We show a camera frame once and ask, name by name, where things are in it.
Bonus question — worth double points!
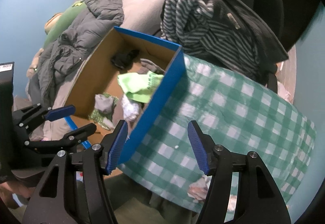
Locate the striped grey sweater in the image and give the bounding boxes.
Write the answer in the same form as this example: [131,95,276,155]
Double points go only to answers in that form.
[161,0,261,80]

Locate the green plush toy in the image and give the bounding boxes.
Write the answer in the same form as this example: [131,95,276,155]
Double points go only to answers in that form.
[43,0,86,49]

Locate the light green sock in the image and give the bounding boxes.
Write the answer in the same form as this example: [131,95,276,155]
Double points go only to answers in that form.
[117,71,164,104]

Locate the blue cardboard box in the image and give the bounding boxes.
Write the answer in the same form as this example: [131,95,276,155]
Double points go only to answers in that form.
[65,27,185,164]

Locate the white patterned cloth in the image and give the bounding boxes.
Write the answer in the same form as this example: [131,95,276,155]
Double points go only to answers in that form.
[187,175,237,211]

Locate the black office chair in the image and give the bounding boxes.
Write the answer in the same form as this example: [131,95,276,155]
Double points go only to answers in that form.
[251,0,285,93]

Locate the green checkered plastic tablecloth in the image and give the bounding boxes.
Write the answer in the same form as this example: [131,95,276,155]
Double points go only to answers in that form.
[120,56,316,212]

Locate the grey puffer jacket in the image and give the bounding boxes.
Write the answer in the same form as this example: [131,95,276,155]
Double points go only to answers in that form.
[28,0,125,107]

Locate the white sock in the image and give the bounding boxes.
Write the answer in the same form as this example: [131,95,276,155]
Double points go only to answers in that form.
[121,95,142,122]

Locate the black sock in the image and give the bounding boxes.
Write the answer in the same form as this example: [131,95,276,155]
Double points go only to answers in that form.
[110,49,139,70]

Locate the grey sock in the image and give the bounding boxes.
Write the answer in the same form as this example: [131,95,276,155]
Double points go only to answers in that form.
[94,94,114,114]

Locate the green glitter sponge cloth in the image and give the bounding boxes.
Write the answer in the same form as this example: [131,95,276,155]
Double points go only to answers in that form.
[89,93,118,130]

